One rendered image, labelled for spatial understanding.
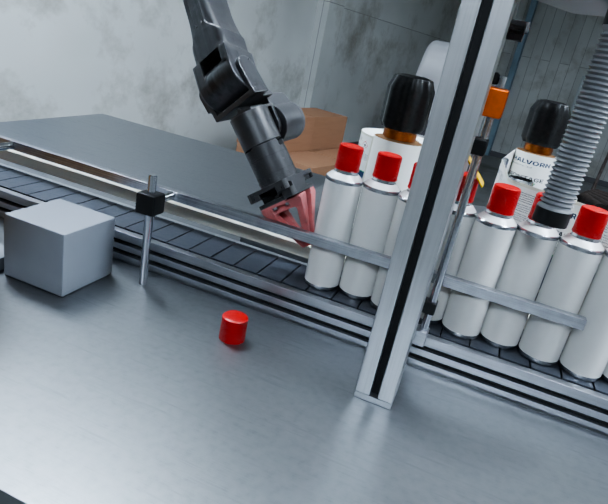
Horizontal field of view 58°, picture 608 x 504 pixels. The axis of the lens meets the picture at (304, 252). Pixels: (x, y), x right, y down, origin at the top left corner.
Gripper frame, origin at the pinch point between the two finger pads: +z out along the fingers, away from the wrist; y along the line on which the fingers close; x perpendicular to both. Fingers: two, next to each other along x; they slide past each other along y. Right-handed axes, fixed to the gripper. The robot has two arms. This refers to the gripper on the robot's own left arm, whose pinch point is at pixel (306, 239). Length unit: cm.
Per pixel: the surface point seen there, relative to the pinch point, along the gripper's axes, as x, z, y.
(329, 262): -2.8, 4.0, -2.2
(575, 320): -29.4, 20.8, -3.7
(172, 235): 20.3, -8.7, -0.9
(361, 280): -5.7, 8.1, -1.4
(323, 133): 112, -37, 352
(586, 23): -138, -45, 853
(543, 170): -31, 11, 57
